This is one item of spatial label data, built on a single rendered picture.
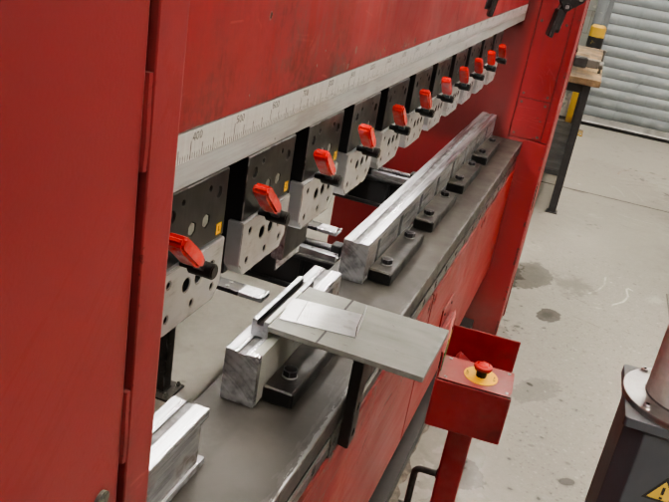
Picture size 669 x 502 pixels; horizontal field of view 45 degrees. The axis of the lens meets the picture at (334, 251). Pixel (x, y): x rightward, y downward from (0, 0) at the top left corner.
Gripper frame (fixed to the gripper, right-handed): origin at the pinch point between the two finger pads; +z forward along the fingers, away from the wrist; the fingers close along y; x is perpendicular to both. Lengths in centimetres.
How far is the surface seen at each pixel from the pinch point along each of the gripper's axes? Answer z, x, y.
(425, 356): 53, -7, 4
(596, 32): 22, 662, 152
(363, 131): 24.5, 6.7, -16.5
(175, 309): 38, -45, -30
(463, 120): 55, 213, 20
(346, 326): 54, -3, -9
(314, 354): 64, 3, -12
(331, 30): 9.0, -7.7, -25.3
